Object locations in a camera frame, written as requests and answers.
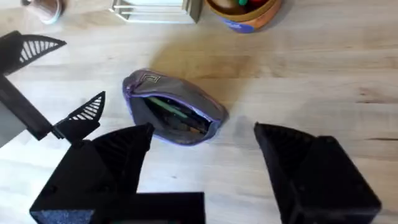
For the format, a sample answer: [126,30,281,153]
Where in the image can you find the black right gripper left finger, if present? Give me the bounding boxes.
[29,122,155,224]

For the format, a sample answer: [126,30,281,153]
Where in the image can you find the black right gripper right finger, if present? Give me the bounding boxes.
[253,121,382,224]

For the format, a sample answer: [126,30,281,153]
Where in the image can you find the grey purple zip bag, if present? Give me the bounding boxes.
[122,68,230,147]

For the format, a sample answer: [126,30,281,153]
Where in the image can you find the pinkish brown cup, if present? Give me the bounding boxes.
[20,0,65,26]

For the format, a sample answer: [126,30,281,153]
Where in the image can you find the white cup stand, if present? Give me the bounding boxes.
[108,0,205,26]

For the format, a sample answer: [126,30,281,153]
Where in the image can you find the orange tub with toys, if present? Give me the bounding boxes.
[205,0,284,34]

